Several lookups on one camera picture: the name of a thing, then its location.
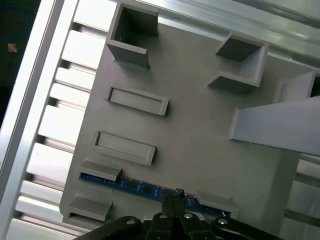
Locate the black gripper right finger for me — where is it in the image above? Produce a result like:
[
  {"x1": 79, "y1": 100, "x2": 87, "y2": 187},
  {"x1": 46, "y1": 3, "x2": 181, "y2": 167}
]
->
[{"x1": 172, "y1": 188, "x2": 286, "y2": 240}]

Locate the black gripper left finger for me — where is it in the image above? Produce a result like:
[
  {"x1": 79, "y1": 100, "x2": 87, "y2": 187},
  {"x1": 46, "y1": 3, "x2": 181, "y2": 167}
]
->
[{"x1": 72, "y1": 193, "x2": 178, "y2": 240}]

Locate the grey parts rack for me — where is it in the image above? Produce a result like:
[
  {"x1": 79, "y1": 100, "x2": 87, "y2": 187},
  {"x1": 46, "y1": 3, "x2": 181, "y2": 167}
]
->
[{"x1": 58, "y1": 1, "x2": 320, "y2": 225}]

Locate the blue RAM stick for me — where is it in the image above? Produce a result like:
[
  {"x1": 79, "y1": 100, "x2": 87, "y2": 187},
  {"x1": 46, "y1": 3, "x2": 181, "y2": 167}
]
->
[{"x1": 79, "y1": 172, "x2": 232, "y2": 219}]

